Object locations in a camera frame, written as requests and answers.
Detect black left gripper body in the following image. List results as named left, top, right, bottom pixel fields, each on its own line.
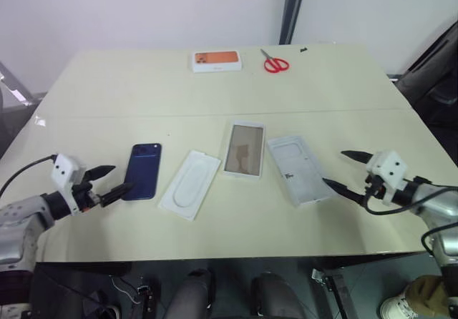
left=71, top=180, right=106, bottom=213

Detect black chair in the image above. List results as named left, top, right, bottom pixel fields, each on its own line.
left=388, top=21, right=458, bottom=136

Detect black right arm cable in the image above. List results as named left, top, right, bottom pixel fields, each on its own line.
left=364, top=185, right=458, bottom=262

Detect thin wires under table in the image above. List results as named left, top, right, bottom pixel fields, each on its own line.
left=109, top=275, right=153, bottom=308

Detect white moulded insert tray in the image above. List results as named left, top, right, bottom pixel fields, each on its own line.
left=157, top=149, right=221, bottom=222

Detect dark blue smartphone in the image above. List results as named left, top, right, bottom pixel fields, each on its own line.
left=121, top=142, right=163, bottom=202

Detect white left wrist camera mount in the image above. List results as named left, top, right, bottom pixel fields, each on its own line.
left=49, top=153, right=89, bottom=217

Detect white phone box lid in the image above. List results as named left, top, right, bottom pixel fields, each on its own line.
left=266, top=134, right=336, bottom=210

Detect dark metal pillar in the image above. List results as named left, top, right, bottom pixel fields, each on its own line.
left=278, top=0, right=309, bottom=45

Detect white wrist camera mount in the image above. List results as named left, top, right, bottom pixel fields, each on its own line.
left=364, top=149, right=409, bottom=206
left=49, top=153, right=89, bottom=217

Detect grey metal frame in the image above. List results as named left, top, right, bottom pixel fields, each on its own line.
left=0, top=60, right=48, bottom=155

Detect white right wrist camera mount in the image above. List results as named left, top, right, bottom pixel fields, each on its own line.
left=364, top=149, right=409, bottom=206

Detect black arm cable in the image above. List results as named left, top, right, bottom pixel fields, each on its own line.
left=0, top=155, right=58, bottom=198
left=364, top=185, right=458, bottom=262

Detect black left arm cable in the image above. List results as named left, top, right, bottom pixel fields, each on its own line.
left=0, top=155, right=58, bottom=198

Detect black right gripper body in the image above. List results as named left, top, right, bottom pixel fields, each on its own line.
left=362, top=173, right=387, bottom=200

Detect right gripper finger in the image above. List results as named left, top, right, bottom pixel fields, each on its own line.
left=340, top=149, right=375, bottom=165
left=321, top=177, right=367, bottom=208

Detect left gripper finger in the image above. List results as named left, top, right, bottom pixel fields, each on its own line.
left=84, top=165, right=117, bottom=182
left=101, top=181, right=135, bottom=207

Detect orange print phone box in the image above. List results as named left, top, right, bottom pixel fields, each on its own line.
left=189, top=49, right=245, bottom=74

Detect metal table leg bracket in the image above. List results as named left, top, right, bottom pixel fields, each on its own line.
left=310, top=266, right=356, bottom=319

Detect dark rounded shape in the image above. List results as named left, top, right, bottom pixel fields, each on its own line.
left=167, top=268, right=216, bottom=319
left=250, top=271, right=298, bottom=319

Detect red handled scissors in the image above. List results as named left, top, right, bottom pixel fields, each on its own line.
left=259, top=48, right=291, bottom=74

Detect white phone box base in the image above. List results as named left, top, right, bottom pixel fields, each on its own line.
left=223, top=119, right=268, bottom=182

